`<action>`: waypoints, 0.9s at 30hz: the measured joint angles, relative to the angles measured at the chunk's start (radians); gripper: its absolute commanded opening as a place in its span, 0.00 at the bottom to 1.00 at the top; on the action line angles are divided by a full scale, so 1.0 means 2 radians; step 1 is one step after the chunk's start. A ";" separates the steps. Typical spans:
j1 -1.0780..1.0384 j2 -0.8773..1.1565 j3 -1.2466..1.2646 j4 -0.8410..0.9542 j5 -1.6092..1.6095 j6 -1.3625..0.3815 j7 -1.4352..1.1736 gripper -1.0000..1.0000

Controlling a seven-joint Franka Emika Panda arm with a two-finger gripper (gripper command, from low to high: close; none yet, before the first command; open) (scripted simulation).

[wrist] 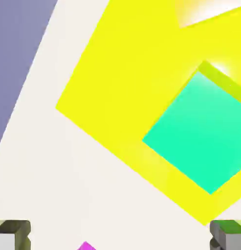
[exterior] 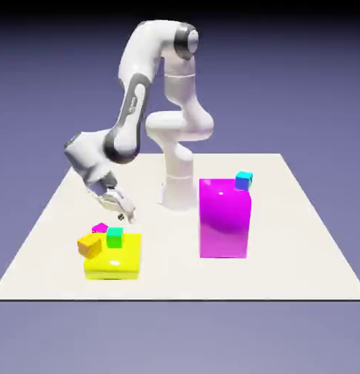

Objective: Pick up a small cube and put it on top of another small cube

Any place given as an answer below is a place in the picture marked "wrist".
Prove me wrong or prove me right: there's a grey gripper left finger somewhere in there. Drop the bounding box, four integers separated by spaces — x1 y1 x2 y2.
0 220 32 250

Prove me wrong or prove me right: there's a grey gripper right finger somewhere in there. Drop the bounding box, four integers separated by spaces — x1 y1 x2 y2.
209 219 241 250

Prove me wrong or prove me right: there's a small magenta cube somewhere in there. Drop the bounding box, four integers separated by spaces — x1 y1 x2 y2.
76 241 97 250

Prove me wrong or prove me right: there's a small turquoise cube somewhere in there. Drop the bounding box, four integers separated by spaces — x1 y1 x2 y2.
142 60 241 195

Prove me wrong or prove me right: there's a large yellow box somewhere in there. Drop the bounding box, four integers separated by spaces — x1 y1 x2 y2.
55 0 241 227

